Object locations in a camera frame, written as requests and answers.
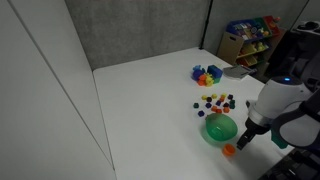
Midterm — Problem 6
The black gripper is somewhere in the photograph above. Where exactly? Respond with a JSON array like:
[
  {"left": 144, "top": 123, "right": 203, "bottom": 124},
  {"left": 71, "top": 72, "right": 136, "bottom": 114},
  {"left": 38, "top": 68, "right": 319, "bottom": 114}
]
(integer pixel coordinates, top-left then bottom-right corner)
[{"left": 237, "top": 118, "right": 270, "bottom": 150}]

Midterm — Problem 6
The small orange bowl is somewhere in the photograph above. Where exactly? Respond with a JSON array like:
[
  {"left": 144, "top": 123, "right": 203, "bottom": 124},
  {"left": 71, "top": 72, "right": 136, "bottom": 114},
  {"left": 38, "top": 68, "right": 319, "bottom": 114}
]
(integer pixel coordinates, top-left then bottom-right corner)
[{"left": 222, "top": 144, "right": 236, "bottom": 156}]

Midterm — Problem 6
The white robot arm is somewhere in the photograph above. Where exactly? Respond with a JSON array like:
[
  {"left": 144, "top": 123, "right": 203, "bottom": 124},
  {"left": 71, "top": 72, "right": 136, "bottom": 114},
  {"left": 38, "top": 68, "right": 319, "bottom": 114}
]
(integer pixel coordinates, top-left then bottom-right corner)
[{"left": 237, "top": 76, "right": 320, "bottom": 151}]

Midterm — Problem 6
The large green plastic bowl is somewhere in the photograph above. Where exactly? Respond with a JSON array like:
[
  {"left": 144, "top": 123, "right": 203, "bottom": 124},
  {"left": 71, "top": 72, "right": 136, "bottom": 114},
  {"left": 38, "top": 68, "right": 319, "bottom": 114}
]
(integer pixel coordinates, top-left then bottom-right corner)
[{"left": 205, "top": 113, "right": 238, "bottom": 142}]

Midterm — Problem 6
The orange small cube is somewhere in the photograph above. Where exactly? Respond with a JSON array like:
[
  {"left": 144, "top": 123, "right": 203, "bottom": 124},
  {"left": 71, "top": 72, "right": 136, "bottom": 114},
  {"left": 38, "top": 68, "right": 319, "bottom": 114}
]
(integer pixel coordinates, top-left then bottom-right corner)
[{"left": 223, "top": 107, "right": 230, "bottom": 113}]

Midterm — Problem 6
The dark teal small cube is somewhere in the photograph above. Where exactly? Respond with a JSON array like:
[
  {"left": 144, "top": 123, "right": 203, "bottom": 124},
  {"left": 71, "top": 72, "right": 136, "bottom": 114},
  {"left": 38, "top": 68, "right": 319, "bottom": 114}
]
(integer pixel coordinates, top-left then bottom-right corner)
[{"left": 230, "top": 100, "right": 235, "bottom": 109}]

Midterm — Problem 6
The blue small cube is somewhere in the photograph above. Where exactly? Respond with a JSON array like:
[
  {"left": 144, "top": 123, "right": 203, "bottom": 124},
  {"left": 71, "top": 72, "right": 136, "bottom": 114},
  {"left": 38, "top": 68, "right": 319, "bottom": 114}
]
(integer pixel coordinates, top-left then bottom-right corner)
[{"left": 198, "top": 111, "right": 205, "bottom": 117}]

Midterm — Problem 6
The yellow small cube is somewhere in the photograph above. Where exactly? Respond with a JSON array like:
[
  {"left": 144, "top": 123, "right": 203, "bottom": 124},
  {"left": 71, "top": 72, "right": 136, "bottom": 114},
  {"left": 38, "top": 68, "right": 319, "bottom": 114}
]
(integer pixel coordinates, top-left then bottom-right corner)
[{"left": 201, "top": 95, "right": 207, "bottom": 100}]

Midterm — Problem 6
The dark green small cube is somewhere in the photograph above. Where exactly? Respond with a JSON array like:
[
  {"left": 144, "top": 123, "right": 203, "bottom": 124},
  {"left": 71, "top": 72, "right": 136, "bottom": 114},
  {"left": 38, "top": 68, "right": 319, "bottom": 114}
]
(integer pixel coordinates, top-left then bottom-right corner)
[{"left": 193, "top": 103, "right": 199, "bottom": 109}]

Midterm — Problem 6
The grey flat box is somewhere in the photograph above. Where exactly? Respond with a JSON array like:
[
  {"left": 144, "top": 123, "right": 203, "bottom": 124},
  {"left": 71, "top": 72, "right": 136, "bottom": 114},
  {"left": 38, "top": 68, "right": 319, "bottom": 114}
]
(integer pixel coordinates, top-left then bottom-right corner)
[{"left": 223, "top": 65, "right": 254, "bottom": 80}]

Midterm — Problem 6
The pile of colourful interlocking blocks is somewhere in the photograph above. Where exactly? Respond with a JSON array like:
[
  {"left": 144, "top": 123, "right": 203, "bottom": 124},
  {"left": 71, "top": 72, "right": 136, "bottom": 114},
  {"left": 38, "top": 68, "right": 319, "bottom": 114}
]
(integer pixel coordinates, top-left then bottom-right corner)
[{"left": 191, "top": 65, "right": 223, "bottom": 87}]

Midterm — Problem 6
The wooden toy bin shelf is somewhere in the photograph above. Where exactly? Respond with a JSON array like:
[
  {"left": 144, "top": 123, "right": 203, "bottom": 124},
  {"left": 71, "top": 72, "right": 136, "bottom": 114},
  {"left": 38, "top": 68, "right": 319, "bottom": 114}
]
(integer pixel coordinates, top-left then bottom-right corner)
[{"left": 217, "top": 15, "right": 284, "bottom": 67}]

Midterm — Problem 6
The black vertical pole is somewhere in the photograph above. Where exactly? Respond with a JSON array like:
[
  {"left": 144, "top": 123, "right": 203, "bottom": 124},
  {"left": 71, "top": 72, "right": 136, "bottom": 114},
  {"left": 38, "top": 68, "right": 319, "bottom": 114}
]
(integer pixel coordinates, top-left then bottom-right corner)
[{"left": 199, "top": 0, "right": 214, "bottom": 50}]

